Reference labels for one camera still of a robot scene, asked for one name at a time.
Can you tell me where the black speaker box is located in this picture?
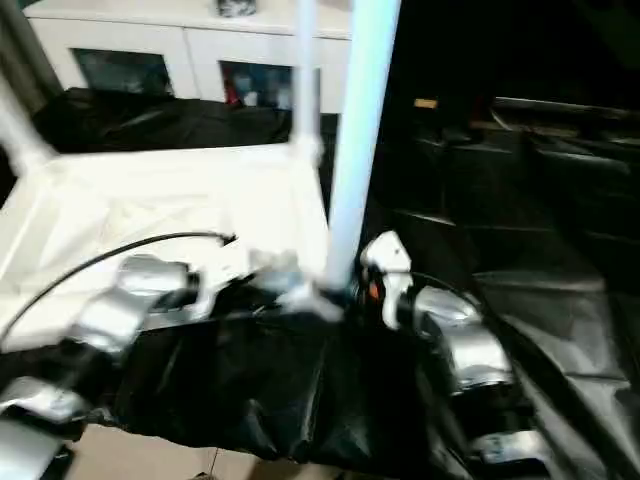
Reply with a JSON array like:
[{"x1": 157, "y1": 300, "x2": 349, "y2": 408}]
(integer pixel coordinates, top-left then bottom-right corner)
[{"x1": 384, "y1": 0, "x2": 496, "y2": 136}]

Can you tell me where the white upturned plastic table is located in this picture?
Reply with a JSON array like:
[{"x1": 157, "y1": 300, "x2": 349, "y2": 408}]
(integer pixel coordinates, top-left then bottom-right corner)
[{"x1": 0, "y1": 139, "x2": 346, "y2": 351}]

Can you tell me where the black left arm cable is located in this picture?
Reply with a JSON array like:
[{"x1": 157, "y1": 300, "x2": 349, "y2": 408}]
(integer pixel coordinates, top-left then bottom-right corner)
[{"x1": 0, "y1": 230, "x2": 239, "y2": 351}]

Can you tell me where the grey curtain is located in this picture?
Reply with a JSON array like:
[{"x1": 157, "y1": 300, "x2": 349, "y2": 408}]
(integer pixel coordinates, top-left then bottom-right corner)
[{"x1": 0, "y1": 0, "x2": 64, "y2": 106}]

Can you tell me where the black glossy mat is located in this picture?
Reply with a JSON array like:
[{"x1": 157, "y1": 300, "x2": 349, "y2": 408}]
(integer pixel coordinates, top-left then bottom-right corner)
[{"x1": 0, "y1": 87, "x2": 640, "y2": 480}]

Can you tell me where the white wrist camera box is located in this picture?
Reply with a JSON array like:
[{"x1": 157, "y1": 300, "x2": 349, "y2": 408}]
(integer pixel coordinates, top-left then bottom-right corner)
[
  {"x1": 192, "y1": 239, "x2": 261, "y2": 321},
  {"x1": 360, "y1": 230, "x2": 412, "y2": 330}
]

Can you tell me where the white plastic table leg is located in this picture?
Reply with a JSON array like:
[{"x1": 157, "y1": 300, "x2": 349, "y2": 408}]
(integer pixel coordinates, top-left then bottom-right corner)
[
  {"x1": 324, "y1": 0, "x2": 404, "y2": 311},
  {"x1": 294, "y1": 0, "x2": 324, "y2": 161},
  {"x1": 0, "y1": 92, "x2": 54, "y2": 176}
]

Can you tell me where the black glossy tv stand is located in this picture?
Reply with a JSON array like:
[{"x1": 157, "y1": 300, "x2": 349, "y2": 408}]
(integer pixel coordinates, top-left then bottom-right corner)
[{"x1": 489, "y1": 97, "x2": 640, "y2": 131}]

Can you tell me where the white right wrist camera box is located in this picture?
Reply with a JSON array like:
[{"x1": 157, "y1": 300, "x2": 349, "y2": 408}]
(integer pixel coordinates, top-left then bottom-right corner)
[{"x1": 360, "y1": 230, "x2": 412, "y2": 330}]

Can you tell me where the white glass-door cabinet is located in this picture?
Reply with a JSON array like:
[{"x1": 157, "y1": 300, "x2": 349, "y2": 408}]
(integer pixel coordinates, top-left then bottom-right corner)
[{"x1": 24, "y1": 0, "x2": 354, "y2": 116}]

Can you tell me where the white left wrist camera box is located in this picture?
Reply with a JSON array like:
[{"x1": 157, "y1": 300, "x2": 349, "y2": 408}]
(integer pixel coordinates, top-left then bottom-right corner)
[{"x1": 192, "y1": 239, "x2": 261, "y2": 321}]

